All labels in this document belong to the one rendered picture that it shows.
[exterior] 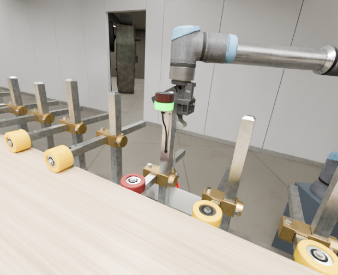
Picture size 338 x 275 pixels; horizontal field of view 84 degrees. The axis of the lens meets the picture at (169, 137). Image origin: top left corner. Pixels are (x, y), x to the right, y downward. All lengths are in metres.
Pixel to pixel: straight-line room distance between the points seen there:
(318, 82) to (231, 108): 1.16
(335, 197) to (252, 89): 2.73
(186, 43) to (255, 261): 0.60
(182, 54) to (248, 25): 2.71
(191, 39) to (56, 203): 0.61
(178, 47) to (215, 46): 0.12
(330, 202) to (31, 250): 0.70
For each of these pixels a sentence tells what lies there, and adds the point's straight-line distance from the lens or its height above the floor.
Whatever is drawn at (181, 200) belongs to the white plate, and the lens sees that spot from 0.81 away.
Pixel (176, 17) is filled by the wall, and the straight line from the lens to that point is 3.71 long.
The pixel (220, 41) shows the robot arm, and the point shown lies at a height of 1.34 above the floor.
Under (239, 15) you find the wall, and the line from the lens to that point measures 3.39.
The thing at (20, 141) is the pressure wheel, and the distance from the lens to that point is 0.91.
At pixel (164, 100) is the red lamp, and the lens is 0.57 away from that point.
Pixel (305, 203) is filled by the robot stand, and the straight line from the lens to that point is 1.47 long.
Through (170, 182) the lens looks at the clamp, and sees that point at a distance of 0.73.
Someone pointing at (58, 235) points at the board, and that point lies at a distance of 0.52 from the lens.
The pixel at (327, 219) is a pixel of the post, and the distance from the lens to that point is 0.69.
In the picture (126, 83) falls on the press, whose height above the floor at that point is 0.39.
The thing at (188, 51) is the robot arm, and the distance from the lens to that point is 0.67.
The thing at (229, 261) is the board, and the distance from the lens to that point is 0.48.
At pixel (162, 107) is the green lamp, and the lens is 0.58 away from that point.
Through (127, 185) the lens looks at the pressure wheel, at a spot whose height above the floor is 0.91.
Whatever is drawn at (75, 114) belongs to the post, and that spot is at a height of 1.01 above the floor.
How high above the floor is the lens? 1.27
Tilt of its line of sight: 21 degrees down
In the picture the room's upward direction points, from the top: 5 degrees clockwise
